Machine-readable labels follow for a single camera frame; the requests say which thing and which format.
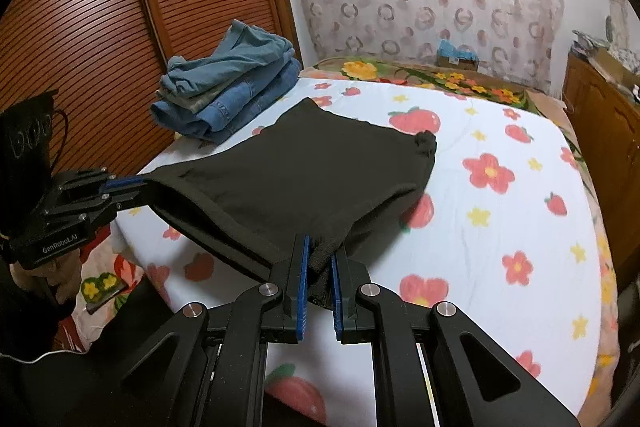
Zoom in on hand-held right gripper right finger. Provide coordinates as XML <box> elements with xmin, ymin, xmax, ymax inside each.
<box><xmin>330</xmin><ymin>252</ymin><xmax>571</xmax><ymax>427</ymax></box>

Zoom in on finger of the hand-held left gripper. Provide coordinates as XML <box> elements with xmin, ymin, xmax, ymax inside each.
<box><xmin>50</xmin><ymin>167</ymin><xmax>151</xmax><ymax>200</ymax></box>
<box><xmin>42</xmin><ymin>192</ymin><xmax>156</xmax><ymax>228</ymax></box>

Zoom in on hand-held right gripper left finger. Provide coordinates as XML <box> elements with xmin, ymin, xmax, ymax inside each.
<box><xmin>87</xmin><ymin>234</ymin><xmax>313</xmax><ymax>427</ymax></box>

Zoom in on black pants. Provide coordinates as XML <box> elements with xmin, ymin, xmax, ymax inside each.
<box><xmin>142</xmin><ymin>99</ymin><xmax>438</xmax><ymax>310</ymax></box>

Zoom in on grey folded pants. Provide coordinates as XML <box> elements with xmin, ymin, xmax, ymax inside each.
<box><xmin>155</xmin><ymin>87</ymin><xmax>221</xmax><ymax>112</ymax></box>

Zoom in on light blue denim pants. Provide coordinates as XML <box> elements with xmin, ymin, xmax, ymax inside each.
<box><xmin>160</xmin><ymin>19</ymin><xmax>296</xmax><ymax>100</ymax></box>

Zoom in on person's left hand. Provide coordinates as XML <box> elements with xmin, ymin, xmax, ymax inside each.
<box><xmin>10</xmin><ymin>252</ymin><xmax>86</xmax><ymax>295</ymax></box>

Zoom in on wooden louvered wardrobe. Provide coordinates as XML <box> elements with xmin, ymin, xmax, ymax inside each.
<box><xmin>0</xmin><ymin>0</ymin><xmax>306</xmax><ymax>228</ymax></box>

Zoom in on white strawberry print sheet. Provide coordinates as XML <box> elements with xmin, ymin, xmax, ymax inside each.
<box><xmin>112</xmin><ymin>77</ymin><xmax>603</xmax><ymax>418</ymax></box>

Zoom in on small cardboard box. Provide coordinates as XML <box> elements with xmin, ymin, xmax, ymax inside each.
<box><xmin>436</xmin><ymin>54</ymin><xmax>480</xmax><ymax>74</ymax></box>

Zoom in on wooden cabinet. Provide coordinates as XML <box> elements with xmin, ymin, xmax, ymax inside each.
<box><xmin>562</xmin><ymin>49</ymin><xmax>640</xmax><ymax>268</ymax></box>

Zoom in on open cardboard box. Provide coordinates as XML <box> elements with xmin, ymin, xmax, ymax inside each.
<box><xmin>592</xmin><ymin>52</ymin><xmax>640</xmax><ymax>90</ymax></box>

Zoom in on stack of books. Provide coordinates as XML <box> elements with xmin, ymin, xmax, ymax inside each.
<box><xmin>570</xmin><ymin>29</ymin><xmax>608</xmax><ymax>58</ymax></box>

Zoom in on floral cloth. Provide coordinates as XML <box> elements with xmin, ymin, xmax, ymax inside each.
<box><xmin>612</xmin><ymin>47</ymin><xmax>640</xmax><ymax>75</ymax></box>

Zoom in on beige floral window curtain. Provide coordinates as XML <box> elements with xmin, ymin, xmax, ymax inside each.
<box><xmin>602</xmin><ymin>0</ymin><xmax>633</xmax><ymax>52</ymax></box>

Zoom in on thin white cable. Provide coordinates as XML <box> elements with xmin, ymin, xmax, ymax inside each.
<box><xmin>15</xmin><ymin>347</ymin><xmax>61</xmax><ymax>364</ymax></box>

